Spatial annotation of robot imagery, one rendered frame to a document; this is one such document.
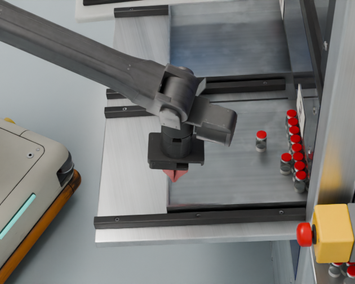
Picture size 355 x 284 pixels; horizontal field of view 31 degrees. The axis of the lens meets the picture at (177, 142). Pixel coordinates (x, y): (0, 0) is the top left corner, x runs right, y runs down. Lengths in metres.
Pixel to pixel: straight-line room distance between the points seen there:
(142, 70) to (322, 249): 0.40
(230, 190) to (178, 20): 0.53
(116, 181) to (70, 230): 1.04
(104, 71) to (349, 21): 0.38
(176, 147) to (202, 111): 0.10
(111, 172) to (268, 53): 0.48
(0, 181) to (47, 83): 0.78
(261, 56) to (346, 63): 0.67
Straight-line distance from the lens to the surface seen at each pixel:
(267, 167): 1.30
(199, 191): 1.27
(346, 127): 0.96
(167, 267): 2.19
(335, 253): 1.08
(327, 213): 1.07
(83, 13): 1.82
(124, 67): 1.00
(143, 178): 1.30
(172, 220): 1.21
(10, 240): 2.13
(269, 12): 1.64
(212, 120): 1.05
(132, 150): 1.35
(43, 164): 2.16
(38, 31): 1.00
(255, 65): 1.50
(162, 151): 1.15
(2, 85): 2.88
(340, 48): 0.85
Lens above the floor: 1.92
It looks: 50 degrees down
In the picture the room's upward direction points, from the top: 7 degrees counter-clockwise
